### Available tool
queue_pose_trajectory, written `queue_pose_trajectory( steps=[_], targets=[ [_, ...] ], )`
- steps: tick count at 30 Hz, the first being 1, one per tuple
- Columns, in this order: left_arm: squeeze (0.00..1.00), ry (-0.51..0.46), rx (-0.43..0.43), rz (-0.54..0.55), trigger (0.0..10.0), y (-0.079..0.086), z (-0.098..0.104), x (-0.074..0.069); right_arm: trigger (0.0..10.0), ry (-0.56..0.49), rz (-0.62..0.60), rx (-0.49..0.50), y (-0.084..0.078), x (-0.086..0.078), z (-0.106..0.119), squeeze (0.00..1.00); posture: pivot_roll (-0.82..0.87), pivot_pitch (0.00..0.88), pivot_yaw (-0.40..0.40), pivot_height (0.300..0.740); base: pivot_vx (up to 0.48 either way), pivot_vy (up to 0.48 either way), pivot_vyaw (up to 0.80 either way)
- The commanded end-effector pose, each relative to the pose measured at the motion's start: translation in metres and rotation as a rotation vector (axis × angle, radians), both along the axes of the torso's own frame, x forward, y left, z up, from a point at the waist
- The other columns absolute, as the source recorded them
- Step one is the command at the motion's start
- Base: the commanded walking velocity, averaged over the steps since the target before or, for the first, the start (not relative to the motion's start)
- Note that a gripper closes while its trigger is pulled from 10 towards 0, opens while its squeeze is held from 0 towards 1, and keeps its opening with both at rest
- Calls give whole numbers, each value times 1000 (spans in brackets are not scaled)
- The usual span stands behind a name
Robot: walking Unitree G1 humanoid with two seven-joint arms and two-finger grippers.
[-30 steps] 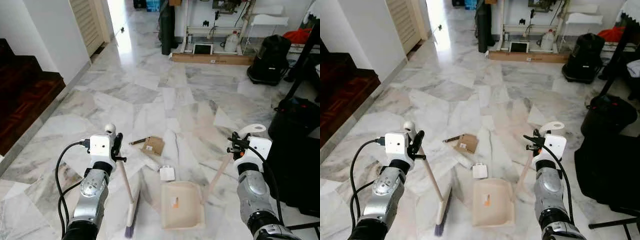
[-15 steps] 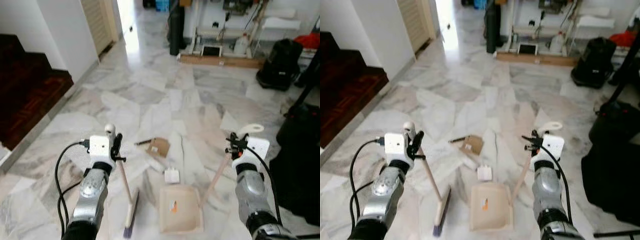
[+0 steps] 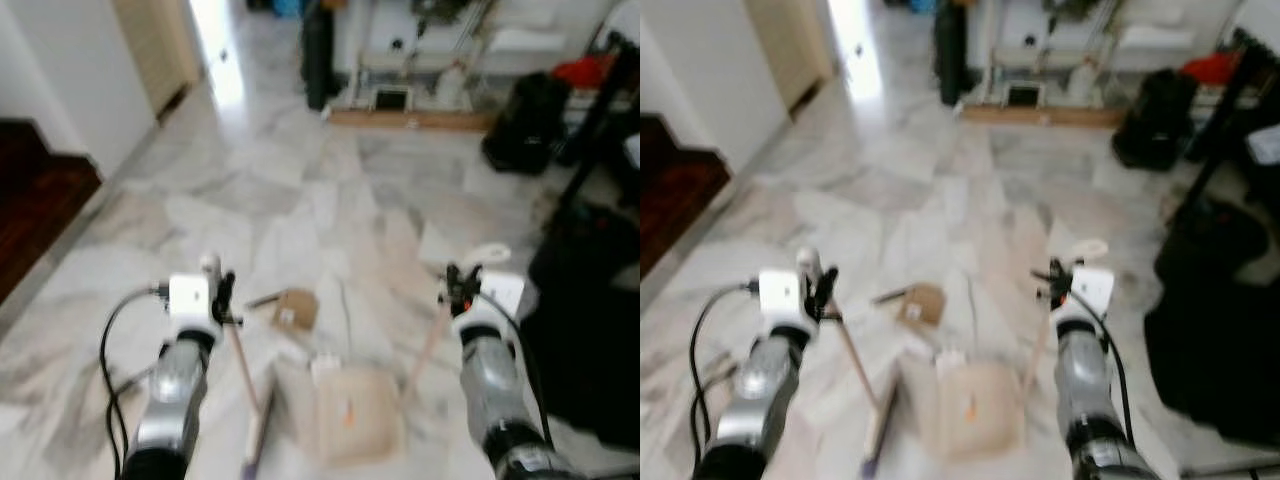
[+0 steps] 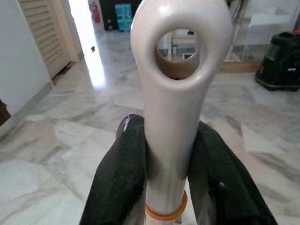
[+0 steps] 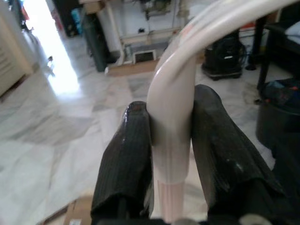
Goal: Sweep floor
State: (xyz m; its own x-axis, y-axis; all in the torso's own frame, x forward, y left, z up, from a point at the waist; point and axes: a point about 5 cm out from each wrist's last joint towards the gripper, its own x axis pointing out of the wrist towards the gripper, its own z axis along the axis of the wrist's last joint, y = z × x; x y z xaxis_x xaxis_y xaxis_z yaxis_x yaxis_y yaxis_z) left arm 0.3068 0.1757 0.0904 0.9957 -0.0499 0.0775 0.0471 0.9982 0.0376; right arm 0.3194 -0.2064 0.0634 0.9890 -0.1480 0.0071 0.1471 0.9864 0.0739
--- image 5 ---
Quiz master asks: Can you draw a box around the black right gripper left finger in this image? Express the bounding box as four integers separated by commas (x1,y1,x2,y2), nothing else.
90,100,154,220

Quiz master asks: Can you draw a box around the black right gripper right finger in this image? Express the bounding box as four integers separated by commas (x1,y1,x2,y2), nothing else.
191,84,293,220

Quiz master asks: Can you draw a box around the cream long-handled dustpan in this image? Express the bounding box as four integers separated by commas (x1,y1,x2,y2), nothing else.
147,0,282,223

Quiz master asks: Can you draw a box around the black bin with blue cloth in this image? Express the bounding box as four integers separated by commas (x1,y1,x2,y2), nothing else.
255,78,300,165

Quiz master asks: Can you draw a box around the brown cardboard box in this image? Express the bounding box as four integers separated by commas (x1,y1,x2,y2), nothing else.
63,194,95,225

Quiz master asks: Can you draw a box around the flat brown cardboard sheet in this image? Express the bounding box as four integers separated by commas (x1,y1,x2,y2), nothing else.
107,61,165,77

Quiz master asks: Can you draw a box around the white framed panel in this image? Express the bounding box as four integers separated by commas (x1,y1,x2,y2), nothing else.
132,49,157,64

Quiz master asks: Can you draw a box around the dark green cylinder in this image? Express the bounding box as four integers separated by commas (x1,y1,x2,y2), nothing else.
81,11,111,72

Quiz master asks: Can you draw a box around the cream louvred cabinet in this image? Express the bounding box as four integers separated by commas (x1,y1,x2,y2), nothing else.
0,14,33,97

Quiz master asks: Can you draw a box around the black table frame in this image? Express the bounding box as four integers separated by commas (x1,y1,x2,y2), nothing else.
248,7,300,91

